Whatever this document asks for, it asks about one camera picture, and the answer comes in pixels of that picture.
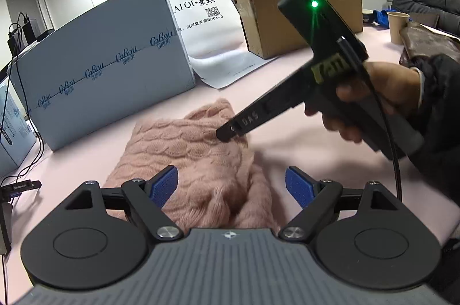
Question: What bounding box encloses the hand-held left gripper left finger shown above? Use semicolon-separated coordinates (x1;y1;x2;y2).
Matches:
66;166;185;241

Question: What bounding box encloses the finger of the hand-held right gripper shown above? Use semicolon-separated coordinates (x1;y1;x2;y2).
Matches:
216;103;275;143

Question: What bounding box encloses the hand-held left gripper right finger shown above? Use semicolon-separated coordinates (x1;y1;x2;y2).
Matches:
278;166;398;241

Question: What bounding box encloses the pink knitted sweater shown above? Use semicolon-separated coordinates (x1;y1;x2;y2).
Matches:
104;97;281;230

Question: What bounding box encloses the person's right forearm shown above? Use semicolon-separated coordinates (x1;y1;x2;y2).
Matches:
404;53;460;191

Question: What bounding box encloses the person's right hand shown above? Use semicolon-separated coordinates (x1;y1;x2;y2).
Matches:
305;61;421;144

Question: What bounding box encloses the white printed paper sheet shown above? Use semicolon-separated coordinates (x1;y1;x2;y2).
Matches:
192;51;279;90

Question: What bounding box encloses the blue cloth bag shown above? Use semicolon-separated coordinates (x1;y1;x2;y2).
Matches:
374;8;391;28

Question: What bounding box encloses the brown cardboard box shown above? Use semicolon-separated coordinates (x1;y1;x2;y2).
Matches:
225;0;364;60

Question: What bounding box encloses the brown paper cup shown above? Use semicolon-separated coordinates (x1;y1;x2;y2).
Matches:
386;11;411;46

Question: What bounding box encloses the white printed fabric bag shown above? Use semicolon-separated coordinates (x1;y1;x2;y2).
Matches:
166;0;252;79

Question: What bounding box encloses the brown leather handbag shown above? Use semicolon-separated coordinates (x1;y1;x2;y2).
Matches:
398;20;460;68

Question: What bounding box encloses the small black printed device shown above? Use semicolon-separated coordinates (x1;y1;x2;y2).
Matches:
0;179;42;255

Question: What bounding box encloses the small light blue carton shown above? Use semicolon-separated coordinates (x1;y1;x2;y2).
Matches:
0;73;38;178

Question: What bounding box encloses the large light blue cardboard box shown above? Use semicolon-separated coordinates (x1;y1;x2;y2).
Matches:
9;0;196;152

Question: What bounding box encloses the black charger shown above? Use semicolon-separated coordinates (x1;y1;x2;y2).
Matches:
19;12;41;40
7;24;23;54

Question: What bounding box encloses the thin black cable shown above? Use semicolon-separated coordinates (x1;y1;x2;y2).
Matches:
0;53;45;185

